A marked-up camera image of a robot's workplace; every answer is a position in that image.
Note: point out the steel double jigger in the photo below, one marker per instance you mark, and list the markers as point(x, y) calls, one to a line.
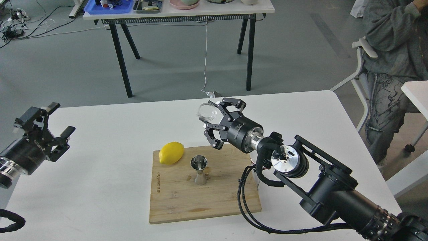
point(199, 163)

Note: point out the white background table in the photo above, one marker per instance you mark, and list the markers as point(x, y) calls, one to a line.
point(204, 11)

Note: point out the small clear glass cup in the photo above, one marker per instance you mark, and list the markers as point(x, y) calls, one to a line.
point(207, 112)

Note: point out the grey metal tray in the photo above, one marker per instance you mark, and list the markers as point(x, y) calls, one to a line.
point(147, 6)

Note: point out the yellow lemon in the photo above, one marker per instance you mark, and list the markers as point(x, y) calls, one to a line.
point(171, 153)

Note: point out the blue plastic tray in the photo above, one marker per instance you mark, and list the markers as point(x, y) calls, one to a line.
point(124, 6)

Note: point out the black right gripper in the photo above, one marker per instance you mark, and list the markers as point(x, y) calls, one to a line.
point(244, 132)

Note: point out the white office chair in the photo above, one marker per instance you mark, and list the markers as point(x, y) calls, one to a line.
point(359, 78)

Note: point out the person in grey clothes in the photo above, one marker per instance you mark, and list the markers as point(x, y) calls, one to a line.
point(397, 31)

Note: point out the bamboo cutting board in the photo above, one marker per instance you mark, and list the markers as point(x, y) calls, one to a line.
point(176, 197)

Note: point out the white side table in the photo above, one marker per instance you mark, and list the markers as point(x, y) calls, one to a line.
point(417, 92)

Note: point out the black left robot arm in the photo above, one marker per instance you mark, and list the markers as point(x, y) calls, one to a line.
point(8, 173)

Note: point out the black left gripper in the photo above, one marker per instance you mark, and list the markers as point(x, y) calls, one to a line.
point(26, 154)

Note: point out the pink plate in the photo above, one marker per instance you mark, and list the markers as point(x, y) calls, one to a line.
point(184, 4)

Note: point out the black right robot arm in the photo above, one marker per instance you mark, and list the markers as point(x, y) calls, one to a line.
point(324, 184)

